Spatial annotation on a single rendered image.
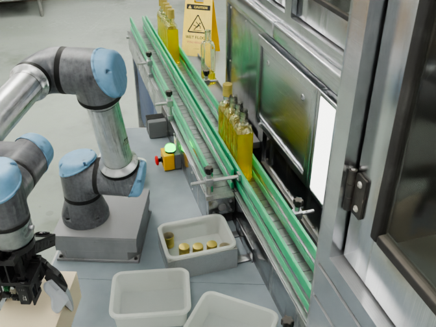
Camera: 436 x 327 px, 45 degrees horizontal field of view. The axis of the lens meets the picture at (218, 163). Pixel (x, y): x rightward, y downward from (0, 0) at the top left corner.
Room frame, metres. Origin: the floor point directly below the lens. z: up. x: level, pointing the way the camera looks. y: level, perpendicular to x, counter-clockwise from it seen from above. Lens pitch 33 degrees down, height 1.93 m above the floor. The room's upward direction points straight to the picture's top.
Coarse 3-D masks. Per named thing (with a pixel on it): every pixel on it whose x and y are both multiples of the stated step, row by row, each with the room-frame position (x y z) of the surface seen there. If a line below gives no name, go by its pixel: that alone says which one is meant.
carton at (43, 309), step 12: (72, 276) 0.79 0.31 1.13; (72, 288) 0.77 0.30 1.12; (12, 300) 0.72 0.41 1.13; (48, 300) 0.72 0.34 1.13; (0, 312) 0.69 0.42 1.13; (12, 312) 0.69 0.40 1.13; (24, 312) 0.69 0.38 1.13; (36, 312) 0.69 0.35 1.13; (48, 312) 0.69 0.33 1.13; (60, 312) 0.69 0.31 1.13; (72, 312) 0.74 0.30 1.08; (0, 324) 0.66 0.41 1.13; (12, 324) 0.66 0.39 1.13; (24, 324) 0.66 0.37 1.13; (36, 324) 0.66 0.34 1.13; (48, 324) 0.66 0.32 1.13; (60, 324) 0.68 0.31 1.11
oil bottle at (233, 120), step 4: (232, 116) 1.59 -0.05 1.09; (232, 120) 1.57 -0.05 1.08; (236, 120) 1.56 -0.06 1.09; (232, 124) 1.56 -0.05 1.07; (232, 128) 1.56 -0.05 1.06; (228, 132) 1.60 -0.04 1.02; (232, 132) 1.56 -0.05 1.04; (228, 136) 1.60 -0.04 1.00; (232, 136) 1.56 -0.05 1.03; (228, 140) 1.60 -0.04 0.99; (232, 140) 1.56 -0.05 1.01; (228, 144) 1.60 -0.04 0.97; (232, 144) 1.56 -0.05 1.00; (228, 148) 1.60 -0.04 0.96; (232, 148) 1.56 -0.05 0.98; (232, 152) 1.56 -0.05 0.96
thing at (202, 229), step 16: (176, 224) 1.32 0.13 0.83; (192, 224) 1.33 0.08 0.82; (208, 224) 1.35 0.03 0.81; (224, 224) 1.31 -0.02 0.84; (176, 240) 1.31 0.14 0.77; (192, 240) 1.31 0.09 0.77; (208, 240) 1.31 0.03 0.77; (224, 240) 1.29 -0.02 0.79; (176, 256) 1.16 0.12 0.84; (192, 256) 1.17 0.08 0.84
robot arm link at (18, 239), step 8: (32, 224) 0.70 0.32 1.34; (16, 232) 0.68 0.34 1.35; (24, 232) 0.69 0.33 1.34; (32, 232) 0.71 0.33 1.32; (0, 240) 0.67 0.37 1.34; (8, 240) 0.67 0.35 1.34; (16, 240) 0.67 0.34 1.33; (24, 240) 0.68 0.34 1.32; (0, 248) 0.67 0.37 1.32; (8, 248) 0.67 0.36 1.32; (16, 248) 0.67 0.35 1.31
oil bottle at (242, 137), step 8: (240, 128) 1.51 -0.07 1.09; (248, 128) 1.51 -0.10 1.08; (240, 136) 1.50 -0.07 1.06; (248, 136) 1.51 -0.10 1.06; (240, 144) 1.50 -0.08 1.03; (248, 144) 1.51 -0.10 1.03; (240, 152) 1.50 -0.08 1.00; (248, 152) 1.51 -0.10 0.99; (240, 160) 1.50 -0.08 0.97; (248, 160) 1.51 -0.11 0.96; (240, 168) 1.50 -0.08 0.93; (248, 168) 1.51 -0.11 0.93; (248, 176) 1.51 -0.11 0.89
